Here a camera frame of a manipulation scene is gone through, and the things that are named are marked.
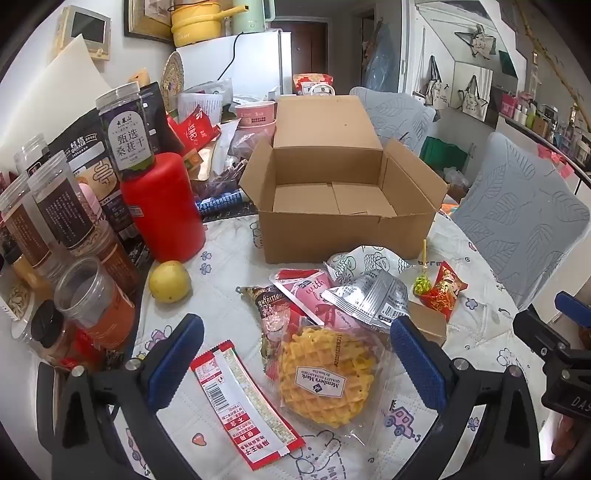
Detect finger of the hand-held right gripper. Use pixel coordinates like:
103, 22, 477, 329
555, 291, 591, 328
512, 307, 572, 366

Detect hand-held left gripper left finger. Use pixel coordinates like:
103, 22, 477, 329
51, 313, 206, 480

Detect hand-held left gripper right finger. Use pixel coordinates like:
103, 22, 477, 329
390, 316, 541, 480

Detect small gold box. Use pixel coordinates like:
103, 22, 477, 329
406, 300, 448, 348

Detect long red white packet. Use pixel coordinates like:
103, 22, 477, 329
190, 340, 306, 472

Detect silver foil packet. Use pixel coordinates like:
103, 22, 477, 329
321, 269, 411, 333

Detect green lollipop yellow stick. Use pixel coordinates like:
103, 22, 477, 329
412, 239, 433, 297

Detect red snack packet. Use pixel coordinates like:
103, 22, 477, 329
420, 261, 468, 322

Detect yellow waffle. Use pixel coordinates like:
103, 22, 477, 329
265, 323, 393, 439

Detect brown nut bar packet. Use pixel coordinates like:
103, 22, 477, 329
236, 285, 296, 379

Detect white cartoon print packet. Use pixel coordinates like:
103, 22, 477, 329
325, 244, 411, 289

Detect pink snack packet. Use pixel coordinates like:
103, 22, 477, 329
269, 269, 342, 328

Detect cardboard box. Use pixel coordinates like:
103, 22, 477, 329
239, 95, 448, 265

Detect person's right hand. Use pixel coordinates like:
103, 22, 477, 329
553, 414, 591, 457

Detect yellow fruit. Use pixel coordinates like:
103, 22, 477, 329
148, 261, 191, 304

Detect open jar orange label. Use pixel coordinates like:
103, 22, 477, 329
54, 256, 137, 352

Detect grey leaf pattern chair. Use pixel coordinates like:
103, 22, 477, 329
450, 131, 579, 311
348, 87, 437, 158

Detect white quilted cartoon tablecloth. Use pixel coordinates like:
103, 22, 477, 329
113, 212, 555, 480

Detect black lid jar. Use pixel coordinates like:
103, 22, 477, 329
11, 300, 70, 361

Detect pink cloth bow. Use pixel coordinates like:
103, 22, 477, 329
538, 143, 574, 179

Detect red plastic canister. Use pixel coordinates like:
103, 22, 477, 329
121, 152, 206, 264

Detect blue white packet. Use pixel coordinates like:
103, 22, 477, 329
196, 191, 249, 216

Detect row of bottles and boxes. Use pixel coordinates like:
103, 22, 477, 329
501, 90, 591, 163

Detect pink bottle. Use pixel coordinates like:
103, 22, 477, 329
76, 182, 101, 209

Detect clear jar dark label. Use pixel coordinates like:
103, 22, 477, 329
28, 150, 116, 264
0, 173, 52, 278
14, 134, 51, 175

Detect green crate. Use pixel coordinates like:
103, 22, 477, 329
419, 137, 469, 171

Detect black oat bag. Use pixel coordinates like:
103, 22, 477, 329
46, 113, 139, 259

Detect red foil bag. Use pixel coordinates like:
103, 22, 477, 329
178, 105, 222, 148

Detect black printed bag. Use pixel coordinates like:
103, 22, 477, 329
137, 82, 177, 158

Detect bamboo stick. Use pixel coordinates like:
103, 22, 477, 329
512, 0, 591, 121

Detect white tote bag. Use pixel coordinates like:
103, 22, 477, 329
422, 55, 451, 110

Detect stacked pink paper bowls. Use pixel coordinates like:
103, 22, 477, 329
235, 100, 277, 131

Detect round woven mat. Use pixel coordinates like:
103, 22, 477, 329
161, 51, 186, 100

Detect white foam board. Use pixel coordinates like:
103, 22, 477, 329
0, 34, 123, 176

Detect red white snack bag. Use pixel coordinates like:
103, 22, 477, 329
293, 74, 334, 96

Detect blue plastic bag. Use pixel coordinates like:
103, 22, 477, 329
365, 23, 400, 89

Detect white fridge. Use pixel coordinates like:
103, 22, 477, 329
175, 30, 293, 100

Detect yellow pot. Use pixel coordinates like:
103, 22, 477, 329
171, 0, 232, 47

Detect brown door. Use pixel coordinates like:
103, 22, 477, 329
271, 21, 329, 81

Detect framed picture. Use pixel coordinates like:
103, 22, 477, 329
124, 0, 174, 44

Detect green electric kettle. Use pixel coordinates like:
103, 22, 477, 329
231, 0, 267, 34

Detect black power cable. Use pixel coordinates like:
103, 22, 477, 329
217, 32, 245, 81

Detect wall intercom panel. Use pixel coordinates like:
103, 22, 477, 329
53, 6, 112, 61

